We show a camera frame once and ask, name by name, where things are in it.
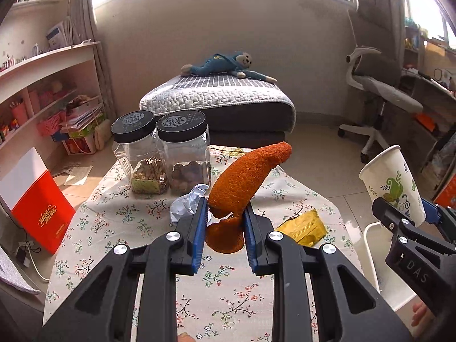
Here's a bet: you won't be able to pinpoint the white bookshelf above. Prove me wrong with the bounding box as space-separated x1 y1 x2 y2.
0 41 104 172

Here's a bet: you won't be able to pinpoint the paper sheets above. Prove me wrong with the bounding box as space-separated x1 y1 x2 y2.
63 166 93 186

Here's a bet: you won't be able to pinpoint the white power cable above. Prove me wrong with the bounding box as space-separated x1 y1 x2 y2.
28 253 50 282

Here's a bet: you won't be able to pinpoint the blue monkey plush toy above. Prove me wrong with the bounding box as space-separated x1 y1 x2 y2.
180 50 278 84

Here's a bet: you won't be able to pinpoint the stack of papers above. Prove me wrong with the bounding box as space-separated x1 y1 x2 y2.
59 96 104 132

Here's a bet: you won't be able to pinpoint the yellow snack packet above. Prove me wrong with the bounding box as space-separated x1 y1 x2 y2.
276 209 327 247

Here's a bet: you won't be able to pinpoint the white power strip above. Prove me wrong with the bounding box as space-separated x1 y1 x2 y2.
16 242 34 268

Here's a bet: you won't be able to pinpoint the clear jar of brown nuts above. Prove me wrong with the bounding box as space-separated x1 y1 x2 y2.
157 110 211 195

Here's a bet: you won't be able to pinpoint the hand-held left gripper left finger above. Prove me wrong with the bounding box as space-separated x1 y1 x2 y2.
37 197 209 342

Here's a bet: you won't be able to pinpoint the grey striped cloth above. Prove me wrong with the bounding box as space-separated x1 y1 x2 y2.
0 246 41 294

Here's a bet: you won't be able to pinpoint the white floral paper cup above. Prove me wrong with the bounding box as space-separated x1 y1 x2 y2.
359 145 427 227

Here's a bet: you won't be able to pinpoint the white office chair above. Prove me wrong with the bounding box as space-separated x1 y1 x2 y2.
338 46 424 164

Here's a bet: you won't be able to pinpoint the cluttered desk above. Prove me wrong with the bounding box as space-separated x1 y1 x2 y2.
399 36 456 186

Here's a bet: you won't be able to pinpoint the grey quilted cover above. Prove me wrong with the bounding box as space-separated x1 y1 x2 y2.
139 73 296 116

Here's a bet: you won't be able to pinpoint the colourful cardboard boxes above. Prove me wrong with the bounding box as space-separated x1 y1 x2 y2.
62 128 97 155

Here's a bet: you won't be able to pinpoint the pink plastic basket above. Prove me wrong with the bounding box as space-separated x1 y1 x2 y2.
37 112 66 137

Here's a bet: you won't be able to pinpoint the pink pen holder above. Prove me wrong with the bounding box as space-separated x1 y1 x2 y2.
12 101 28 123

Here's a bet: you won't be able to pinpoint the white and blue folders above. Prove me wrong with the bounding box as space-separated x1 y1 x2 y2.
46 21 72 50

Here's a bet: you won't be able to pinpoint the orange plush carrot toy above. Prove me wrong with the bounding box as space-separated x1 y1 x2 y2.
205 142 293 254

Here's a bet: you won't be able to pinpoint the grey curtain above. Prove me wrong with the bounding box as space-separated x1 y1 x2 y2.
351 0 407 79

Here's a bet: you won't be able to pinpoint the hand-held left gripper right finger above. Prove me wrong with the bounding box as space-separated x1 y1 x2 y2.
243 207 414 342

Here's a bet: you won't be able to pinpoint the beige curtain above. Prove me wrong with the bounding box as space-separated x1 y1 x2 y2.
69 0 118 122

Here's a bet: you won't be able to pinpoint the person's right hand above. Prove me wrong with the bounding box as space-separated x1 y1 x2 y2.
410 301 437 328

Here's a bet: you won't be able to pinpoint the floral tablecloth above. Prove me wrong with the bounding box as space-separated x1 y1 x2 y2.
43 145 362 342

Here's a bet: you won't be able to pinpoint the clear jar of peanuts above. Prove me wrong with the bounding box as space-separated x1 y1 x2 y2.
111 110 169 195

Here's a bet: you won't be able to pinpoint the crumpled white paper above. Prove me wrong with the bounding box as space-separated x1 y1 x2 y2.
169 184 209 227

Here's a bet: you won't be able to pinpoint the red cardboard box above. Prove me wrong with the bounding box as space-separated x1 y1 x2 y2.
0 147 76 256

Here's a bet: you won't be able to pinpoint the white trash bin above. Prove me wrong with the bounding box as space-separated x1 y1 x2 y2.
363 222 419 312

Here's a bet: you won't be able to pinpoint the dark ottoman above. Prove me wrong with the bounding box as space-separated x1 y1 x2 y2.
141 103 297 148

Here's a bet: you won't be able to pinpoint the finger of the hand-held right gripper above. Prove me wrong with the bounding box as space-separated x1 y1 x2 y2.
421 199 456 245
371 197 456 257

